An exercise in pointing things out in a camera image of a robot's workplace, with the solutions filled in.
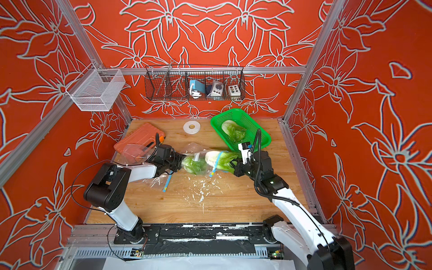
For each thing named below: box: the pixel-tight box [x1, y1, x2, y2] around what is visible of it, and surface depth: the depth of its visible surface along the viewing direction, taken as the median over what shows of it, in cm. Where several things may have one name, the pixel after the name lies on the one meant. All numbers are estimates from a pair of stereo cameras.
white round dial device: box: [207, 79, 224, 97], surface depth 94 cm
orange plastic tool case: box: [113, 122, 166, 161], surface depth 103 cm
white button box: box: [228, 84, 242, 97], surface depth 96 cm
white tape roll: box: [183, 120, 201, 135], surface depth 116 cm
